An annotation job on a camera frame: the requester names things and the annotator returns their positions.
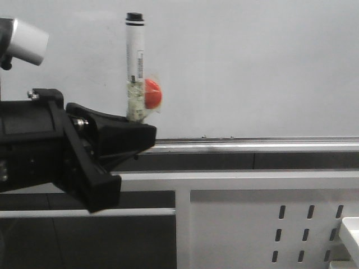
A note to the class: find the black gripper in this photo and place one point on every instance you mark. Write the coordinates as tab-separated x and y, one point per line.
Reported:
39	144

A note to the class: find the red ball taped to marker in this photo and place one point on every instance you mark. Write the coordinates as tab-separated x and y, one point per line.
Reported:
153	94

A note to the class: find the white black whiteboard marker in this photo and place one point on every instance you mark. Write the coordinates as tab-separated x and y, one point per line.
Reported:
135	45

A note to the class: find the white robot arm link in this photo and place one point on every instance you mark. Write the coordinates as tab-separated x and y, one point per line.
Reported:
22	41

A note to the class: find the white whiteboard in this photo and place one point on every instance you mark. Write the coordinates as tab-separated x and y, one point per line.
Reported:
226	68

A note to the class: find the aluminium whiteboard marker tray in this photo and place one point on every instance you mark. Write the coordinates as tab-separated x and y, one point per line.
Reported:
253	145

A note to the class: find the white pegboard panel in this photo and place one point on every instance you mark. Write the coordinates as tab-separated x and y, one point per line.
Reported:
269	228

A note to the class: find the white metal frame stand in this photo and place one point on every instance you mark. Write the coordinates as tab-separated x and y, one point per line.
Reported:
42	227

